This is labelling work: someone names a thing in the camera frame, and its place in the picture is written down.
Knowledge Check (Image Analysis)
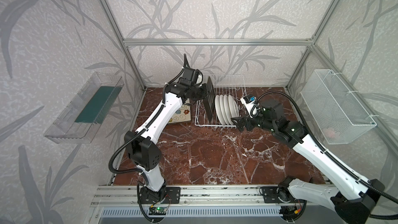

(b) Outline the white round plate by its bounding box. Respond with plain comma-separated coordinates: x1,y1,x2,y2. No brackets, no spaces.
215,95,226,125
228,95,239,118
223,95,234,125
219,95,230,125

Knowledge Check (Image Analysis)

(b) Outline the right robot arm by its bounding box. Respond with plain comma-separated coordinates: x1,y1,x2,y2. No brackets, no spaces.
232,94,398,224

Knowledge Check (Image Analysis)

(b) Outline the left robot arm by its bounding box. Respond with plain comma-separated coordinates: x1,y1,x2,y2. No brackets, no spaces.
108,54,209,203

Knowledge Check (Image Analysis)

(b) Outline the pink object in basket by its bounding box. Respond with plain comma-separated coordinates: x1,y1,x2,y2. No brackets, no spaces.
323,128,338,139

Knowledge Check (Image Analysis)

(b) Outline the left green circuit board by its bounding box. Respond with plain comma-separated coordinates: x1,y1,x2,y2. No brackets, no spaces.
149,206,168,216

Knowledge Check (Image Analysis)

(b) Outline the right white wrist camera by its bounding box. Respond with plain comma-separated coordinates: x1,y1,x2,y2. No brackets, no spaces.
240,94,259,118

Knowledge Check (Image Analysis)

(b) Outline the white wire dish rack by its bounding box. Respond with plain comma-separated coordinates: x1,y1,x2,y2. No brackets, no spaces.
194,74,254,128

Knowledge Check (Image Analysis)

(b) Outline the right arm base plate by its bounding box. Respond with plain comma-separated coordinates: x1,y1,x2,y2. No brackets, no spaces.
259,186,306,204

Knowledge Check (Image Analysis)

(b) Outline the white mesh wall basket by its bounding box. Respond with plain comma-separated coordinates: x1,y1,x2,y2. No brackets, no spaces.
301,69,377,145

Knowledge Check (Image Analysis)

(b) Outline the right circuit board with wires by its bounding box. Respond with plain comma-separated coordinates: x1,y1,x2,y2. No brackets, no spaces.
279,206,300,220

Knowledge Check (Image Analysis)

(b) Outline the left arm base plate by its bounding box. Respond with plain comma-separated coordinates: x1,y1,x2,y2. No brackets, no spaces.
138,186,181,204

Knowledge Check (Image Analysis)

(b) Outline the clear plastic wall bin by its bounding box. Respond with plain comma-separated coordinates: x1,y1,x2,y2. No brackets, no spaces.
44,72,124,144

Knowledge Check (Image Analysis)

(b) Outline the aluminium mounting rail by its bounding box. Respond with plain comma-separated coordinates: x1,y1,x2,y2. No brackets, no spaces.
90,185,352,207

